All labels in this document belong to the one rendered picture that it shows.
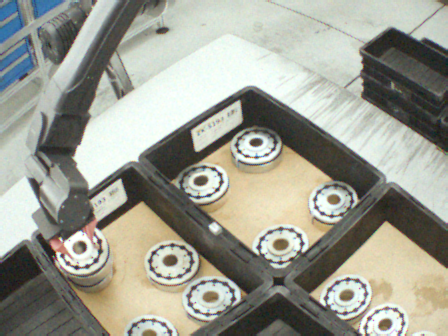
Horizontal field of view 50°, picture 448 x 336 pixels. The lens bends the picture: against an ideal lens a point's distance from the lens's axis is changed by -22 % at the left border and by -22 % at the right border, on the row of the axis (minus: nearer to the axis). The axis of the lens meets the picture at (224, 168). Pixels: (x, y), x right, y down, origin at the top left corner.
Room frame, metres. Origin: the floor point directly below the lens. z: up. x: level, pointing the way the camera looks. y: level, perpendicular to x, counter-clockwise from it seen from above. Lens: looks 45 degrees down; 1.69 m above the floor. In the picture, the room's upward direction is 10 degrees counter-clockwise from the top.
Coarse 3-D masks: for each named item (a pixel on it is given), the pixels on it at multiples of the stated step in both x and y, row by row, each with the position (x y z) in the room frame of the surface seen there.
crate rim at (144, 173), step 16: (112, 176) 0.78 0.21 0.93; (144, 176) 0.76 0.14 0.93; (96, 192) 0.75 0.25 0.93; (160, 192) 0.72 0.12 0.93; (176, 208) 0.68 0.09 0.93; (32, 240) 0.64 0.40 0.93; (224, 240) 0.59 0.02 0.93; (240, 256) 0.55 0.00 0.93; (256, 272) 0.51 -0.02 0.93; (64, 288) 0.52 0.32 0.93; (80, 304) 0.48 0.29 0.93; (224, 320) 0.42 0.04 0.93
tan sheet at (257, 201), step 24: (288, 168) 0.82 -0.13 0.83; (312, 168) 0.81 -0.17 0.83; (240, 192) 0.78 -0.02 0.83; (264, 192) 0.77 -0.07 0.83; (288, 192) 0.76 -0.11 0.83; (216, 216) 0.73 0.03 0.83; (240, 216) 0.72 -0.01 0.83; (264, 216) 0.71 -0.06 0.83; (288, 216) 0.70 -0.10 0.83; (312, 240) 0.63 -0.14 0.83
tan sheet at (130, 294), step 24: (144, 216) 0.76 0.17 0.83; (120, 240) 0.70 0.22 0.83; (144, 240) 0.69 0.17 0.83; (120, 264) 0.64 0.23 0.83; (120, 288) 0.58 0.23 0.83; (144, 288) 0.58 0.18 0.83; (240, 288) 0.55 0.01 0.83; (96, 312) 0.52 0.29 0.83; (120, 312) 0.52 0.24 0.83; (144, 312) 0.52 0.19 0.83; (168, 312) 0.51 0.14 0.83
